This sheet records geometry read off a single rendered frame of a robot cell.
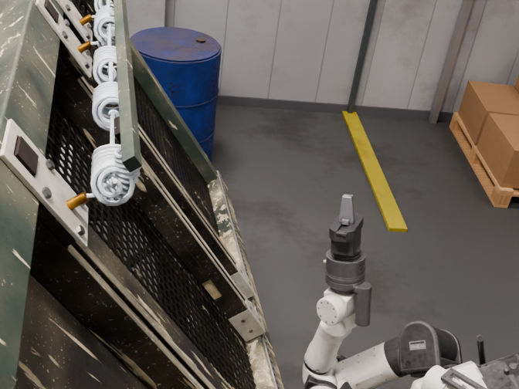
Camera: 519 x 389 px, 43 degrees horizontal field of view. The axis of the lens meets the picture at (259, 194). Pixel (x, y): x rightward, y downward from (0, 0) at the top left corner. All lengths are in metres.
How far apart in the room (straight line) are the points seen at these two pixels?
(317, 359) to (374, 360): 0.13
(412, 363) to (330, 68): 4.09
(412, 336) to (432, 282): 2.41
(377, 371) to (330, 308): 0.23
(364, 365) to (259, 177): 3.03
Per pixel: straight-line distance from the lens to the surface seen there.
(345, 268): 1.45
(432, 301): 3.85
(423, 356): 1.56
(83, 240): 1.00
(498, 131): 4.96
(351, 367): 1.66
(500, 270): 4.28
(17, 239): 0.85
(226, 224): 2.53
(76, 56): 1.49
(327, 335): 1.57
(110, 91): 1.17
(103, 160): 1.01
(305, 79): 5.45
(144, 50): 4.07
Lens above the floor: 2.41
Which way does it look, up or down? 33 degrees down
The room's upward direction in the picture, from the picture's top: 8 degrees clockwise
